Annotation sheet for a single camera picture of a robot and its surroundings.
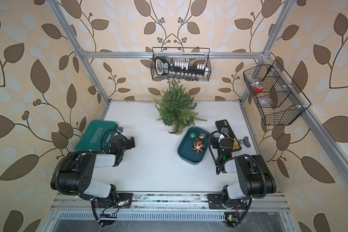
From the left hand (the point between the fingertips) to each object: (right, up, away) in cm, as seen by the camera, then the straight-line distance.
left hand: (123, 137), depth 95 cm
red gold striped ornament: (+49, -4, -8) cm, 50 cm away
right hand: (+64, +1, -2) cm, 64 cm away
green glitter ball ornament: (+46, +2, 0) cm, 46 cm away
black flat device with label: (+69, +7, +10) cm, 70 cm away
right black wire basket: (+89, +24, -19) cm, 94 cm away
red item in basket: (+82, +29, -13) cm, 88 cm away
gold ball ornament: (+52, +1, -1) cm, 52 cm away
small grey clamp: (+82, -3, +1) cm, 82 cm away
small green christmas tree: (+36, +18, -11) cm, 42 cm away
